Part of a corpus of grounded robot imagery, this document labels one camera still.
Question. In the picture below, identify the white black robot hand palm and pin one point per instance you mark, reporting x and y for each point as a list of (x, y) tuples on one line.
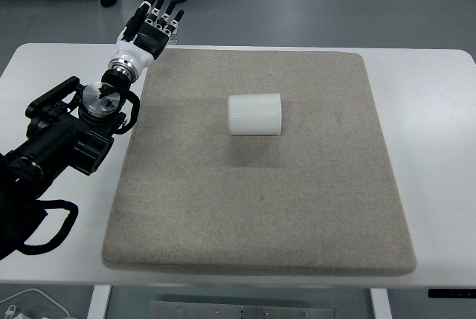
[(137, 48)]

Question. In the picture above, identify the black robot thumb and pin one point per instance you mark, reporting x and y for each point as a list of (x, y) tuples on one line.
[(134, 24)]

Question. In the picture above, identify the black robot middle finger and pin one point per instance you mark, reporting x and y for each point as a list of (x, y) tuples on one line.
[(154, 11)]

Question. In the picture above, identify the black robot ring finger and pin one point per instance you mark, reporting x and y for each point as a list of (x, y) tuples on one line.
[(163, 19)]

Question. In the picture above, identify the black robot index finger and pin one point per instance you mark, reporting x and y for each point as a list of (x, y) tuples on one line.
[(145, 8)]

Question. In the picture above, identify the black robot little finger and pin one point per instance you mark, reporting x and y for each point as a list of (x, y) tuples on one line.
[(171, 27)]

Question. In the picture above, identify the white ribbed cup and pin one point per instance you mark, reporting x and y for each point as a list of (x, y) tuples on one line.
[(255, 114)]

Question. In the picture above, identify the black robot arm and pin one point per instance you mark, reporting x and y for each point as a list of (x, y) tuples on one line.
[(73, 126)]

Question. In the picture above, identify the metal floor socket plate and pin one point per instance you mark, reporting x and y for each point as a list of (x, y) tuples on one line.
[(173, 39)]

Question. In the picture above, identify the beige felt mat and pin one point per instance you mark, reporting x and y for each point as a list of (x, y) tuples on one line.
[(318, 199)]

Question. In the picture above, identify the white table leg left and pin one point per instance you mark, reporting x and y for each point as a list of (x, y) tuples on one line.
[(99, 302)]

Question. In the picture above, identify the white table leg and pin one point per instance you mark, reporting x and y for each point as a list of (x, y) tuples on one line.
[(380, 304), (99, 302)]

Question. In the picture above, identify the white table leg right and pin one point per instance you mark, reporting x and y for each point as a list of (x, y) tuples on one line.
[(380, 304)]

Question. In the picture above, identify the black table control panel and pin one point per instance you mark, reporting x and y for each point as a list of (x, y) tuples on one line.
[(452, 293)]

